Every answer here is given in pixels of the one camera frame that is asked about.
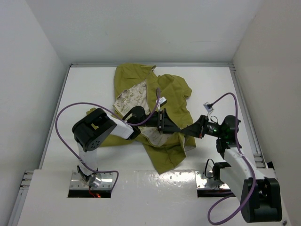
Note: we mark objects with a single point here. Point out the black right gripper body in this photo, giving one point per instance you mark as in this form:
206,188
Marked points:
213,129

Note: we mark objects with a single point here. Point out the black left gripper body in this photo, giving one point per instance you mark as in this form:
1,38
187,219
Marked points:
155,121

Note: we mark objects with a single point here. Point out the olive green hooded jacket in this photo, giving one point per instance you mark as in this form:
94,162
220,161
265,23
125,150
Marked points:
135,85

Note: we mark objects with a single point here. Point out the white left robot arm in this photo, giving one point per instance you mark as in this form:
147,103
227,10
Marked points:
94,128

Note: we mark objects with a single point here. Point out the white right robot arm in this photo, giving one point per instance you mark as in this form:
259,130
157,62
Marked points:
258,195

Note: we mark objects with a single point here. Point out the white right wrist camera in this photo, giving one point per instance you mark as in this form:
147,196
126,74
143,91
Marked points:
209,108

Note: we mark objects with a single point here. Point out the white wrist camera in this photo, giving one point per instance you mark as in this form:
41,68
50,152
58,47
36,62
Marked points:
162,101
209,108

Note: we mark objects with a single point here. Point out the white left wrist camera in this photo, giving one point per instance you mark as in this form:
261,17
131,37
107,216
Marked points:
162,101

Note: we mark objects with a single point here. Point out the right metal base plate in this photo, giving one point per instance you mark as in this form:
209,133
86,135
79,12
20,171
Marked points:
203,183

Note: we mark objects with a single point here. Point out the metal base plate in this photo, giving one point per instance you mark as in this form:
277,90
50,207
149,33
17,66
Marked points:
102,182
203,183

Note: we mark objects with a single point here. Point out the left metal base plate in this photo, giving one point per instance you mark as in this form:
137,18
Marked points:
102,182

